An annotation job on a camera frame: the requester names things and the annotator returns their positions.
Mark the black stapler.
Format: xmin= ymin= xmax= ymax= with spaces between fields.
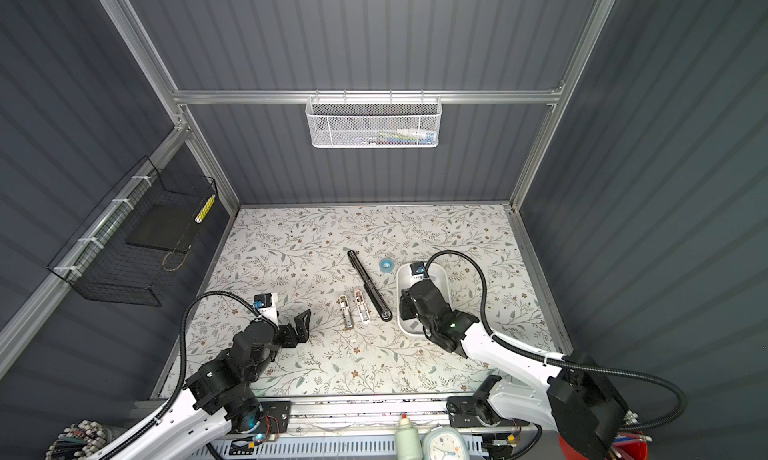
xmin=346 ymin=250 xmax=393 ymax=322

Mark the beige staple box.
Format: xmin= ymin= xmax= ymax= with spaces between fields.
xmin=338 ymin=295 xmax=354 ymax=331

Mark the pink staple box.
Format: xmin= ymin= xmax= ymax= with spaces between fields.
xmin=353 ymin=289 xmax=371 ymax=325

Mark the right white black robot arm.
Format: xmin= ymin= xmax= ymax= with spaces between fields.
xmin=396 ymin=252 xmax=688 ymax=459

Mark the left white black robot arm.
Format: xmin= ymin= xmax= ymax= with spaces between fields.
xmin=88 ymin=291 xmax=311 ymax=459

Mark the white plastic tray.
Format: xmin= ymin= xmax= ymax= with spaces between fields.
xmin=396 ymin=262 xmax=452 ymax=338

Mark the blue tape roll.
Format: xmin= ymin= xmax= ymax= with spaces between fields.
xmin=379 ymin=258 xmax=394 ymax=273

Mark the floral table mat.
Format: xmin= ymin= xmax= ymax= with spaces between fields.
xmin=162 ymin=205 xmax=556 ymax=397

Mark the mint alarm clock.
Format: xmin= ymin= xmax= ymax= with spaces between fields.
xmin=422 ymin=427 xmax=470 ymax=460

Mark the green glue bottle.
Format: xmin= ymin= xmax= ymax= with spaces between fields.
xmin=394 ymin=413 xmax=423 ymax=460

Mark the yellow marker pen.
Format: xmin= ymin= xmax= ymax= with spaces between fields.
xmin=194 ymin=194 xmax=217 ymax=224

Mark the jar of coloured pencils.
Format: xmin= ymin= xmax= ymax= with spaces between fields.
xmin=45 ymin=420 xmax=126 ymax=460

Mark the red pencil cup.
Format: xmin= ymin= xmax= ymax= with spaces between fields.
xmin=559 ymin=433 xmax=653 ymax=460

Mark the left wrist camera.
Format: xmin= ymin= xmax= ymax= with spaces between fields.
xmin=253 ymin=293 xmax=279 ymax=324

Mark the black wire basket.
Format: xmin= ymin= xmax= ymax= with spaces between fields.
xmin=48 ymin=161 xmax=218 ymax=307

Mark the white wire mesh basket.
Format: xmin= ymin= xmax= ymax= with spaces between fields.
xmin=305 ymin=99 xmax=443 ymax=149

